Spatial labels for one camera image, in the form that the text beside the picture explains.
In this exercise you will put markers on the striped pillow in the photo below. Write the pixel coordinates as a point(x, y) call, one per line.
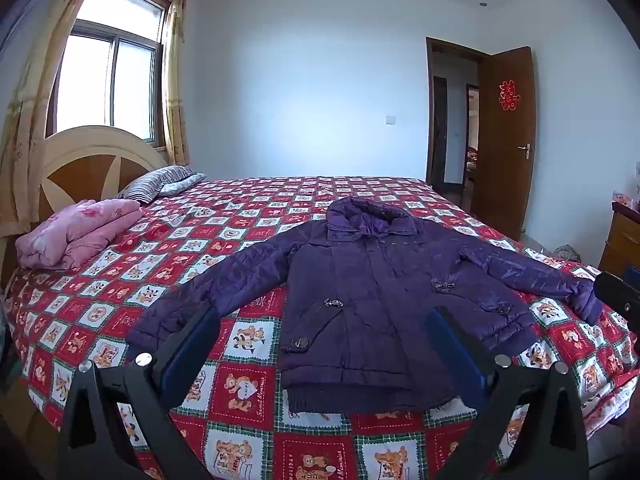
point(155, 182)

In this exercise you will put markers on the dark cloth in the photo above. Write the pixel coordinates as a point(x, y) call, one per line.
point(566, 252)

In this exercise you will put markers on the red bear printed blanket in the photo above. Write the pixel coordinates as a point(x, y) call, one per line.
point(125, 280)

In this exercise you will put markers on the red paper door decoration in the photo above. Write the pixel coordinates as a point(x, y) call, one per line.
point(508, 94)

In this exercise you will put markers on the wooden cabinet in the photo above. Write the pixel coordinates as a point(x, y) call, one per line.
point(620, 242)

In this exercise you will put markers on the yellow curtain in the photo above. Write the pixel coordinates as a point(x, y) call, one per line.
point(37, 110)
point(176, 80)

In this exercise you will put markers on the brown door frame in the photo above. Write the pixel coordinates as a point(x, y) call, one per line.
point(430, 110)

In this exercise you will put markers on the pink folded quilt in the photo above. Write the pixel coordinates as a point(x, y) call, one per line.
point(80, 232)

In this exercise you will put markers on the brown wooden door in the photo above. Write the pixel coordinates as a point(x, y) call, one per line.
point(505, 160)

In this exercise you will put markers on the grey floral pillow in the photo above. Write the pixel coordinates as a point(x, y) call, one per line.
point(181, 183)

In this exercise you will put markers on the wooden bed headboard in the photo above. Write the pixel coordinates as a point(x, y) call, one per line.
point(85, 170)

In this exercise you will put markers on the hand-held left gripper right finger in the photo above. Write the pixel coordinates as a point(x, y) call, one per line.
point(452, 346)

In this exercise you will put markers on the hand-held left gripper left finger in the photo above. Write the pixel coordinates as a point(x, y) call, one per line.
point(192, 346)

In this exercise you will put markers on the window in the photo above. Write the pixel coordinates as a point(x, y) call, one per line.
point(112, 60)

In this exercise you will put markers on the purple quilted jacket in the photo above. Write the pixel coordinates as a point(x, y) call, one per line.
point(380, 285)

